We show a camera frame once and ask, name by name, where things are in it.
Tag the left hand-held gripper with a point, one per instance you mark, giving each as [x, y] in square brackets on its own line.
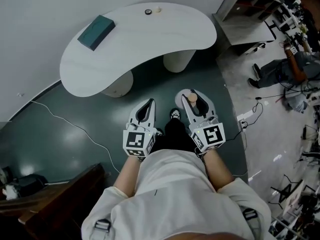
[136, 140]

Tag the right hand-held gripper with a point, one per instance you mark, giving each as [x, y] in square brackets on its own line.
[210, 136]

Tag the small bottle with wooden cap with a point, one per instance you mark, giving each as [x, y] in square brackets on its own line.
[192, 97]

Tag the person's right forearm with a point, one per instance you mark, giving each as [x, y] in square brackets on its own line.
[217, 171]

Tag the person's left forearm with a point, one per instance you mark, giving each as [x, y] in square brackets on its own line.
[128, 176]

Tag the person's black and white shoe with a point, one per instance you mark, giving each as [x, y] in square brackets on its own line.
[175, 114]

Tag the person's black trousers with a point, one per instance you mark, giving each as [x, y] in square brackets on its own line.
[176, 136]

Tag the white power strip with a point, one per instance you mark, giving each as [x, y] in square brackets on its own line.
[242, 124]

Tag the white kidney-shaped table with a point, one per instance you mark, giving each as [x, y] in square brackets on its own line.
[140, 41]

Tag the person's white shirt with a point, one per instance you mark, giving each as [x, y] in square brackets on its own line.
[175, 196]

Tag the grey open shelf unit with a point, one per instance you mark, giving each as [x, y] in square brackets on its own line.
[245, 26]

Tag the dark green rectangular box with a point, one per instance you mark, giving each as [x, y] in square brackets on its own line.
[96, 32]

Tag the small black round tin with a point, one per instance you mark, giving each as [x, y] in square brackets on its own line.
[148, 11]

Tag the small cream jar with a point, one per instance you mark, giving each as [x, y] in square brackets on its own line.
[157, 9]

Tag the dark wooden furniture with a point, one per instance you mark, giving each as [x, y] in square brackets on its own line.
[55, 209]

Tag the black device on floor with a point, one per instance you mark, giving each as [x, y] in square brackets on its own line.
[30, 182]

